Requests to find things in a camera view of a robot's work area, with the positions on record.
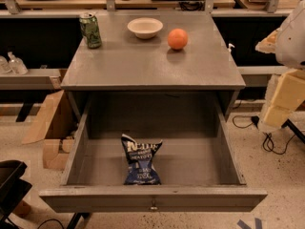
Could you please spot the white bowl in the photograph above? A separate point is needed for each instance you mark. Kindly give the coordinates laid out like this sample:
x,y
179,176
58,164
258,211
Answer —
x,y
145,28

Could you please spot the small drawer knob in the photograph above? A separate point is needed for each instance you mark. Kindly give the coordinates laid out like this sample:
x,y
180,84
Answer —
x,y
154,208

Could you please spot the cardboard box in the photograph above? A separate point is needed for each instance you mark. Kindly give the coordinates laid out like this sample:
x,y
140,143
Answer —
x,y
53,125

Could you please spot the green soda can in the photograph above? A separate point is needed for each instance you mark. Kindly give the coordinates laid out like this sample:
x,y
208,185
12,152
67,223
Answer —
x,y
90,30

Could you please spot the blue chip bag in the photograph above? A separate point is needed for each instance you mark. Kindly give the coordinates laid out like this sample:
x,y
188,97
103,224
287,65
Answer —
x,y
140,161

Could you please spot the orange fruit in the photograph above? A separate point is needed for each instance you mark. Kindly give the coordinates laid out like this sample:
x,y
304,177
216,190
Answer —
x,y
177,39

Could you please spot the clear plastic bottle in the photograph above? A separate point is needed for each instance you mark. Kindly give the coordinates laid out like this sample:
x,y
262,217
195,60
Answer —
x,y
16,64

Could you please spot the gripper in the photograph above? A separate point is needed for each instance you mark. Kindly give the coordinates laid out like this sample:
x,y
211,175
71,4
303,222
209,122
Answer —
x,y
293,43

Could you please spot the grey cabinet counter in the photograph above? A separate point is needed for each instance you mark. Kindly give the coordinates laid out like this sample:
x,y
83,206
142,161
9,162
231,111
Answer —
x,y
124,62

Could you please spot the white pump dispenser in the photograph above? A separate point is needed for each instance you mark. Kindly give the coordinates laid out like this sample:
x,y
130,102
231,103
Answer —
x,y
231,47

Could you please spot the black chair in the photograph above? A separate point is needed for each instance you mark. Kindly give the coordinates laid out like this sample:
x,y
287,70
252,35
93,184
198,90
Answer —
x,y
12,189

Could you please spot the grey low side shelf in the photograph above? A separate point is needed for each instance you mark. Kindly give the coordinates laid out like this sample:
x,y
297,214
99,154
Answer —
x,y
34,79

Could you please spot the grey open top drawer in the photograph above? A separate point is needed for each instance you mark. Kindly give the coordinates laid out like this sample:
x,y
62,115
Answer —
x,y
196,162

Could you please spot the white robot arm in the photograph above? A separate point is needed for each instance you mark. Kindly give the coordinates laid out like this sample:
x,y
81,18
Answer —
x,y
288,41

